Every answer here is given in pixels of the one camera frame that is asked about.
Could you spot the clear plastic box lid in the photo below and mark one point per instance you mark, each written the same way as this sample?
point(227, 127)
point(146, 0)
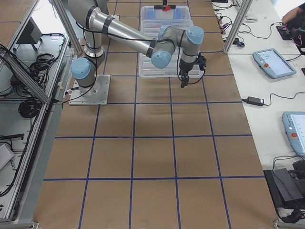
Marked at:
point(167, 44)

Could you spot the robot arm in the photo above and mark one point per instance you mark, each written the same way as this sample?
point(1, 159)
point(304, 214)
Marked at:
point(93, 17)

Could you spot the person forearm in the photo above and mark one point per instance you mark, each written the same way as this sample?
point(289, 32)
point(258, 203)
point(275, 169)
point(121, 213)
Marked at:
point(293, 13)

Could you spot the clear plastic storage box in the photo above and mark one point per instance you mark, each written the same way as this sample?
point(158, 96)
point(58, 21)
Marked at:
point(180, 13)

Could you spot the black power brick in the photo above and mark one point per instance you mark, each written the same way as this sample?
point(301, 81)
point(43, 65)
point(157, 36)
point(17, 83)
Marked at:
point(255, 101)

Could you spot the teach pendant upper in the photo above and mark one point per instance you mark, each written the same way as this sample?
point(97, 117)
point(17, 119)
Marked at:
point(273, 63)

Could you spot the teach pendant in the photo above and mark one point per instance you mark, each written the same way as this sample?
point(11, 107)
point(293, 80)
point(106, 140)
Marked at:
point(273, 63)
point(294, 124)

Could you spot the teach pendant lower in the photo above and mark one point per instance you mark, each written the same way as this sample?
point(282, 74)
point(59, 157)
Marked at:
point(294, 124)

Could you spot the black laptop stack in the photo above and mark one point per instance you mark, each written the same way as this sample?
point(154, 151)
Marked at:
point(287, 188)

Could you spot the black box latch handle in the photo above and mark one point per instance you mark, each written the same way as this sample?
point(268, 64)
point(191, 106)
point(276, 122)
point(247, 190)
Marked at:
point(159, 7)

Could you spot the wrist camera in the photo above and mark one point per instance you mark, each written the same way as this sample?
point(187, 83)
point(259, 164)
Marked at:
point(201, 61)

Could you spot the aluminium frame post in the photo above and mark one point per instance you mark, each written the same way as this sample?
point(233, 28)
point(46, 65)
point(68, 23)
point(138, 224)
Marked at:
point(236, 24)

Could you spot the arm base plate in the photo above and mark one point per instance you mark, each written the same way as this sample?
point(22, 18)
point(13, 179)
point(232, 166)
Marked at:
point(98, 95)

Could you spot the aluminium frame rail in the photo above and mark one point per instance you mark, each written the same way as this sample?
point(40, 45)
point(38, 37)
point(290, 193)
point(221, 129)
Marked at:
point(19, 71)

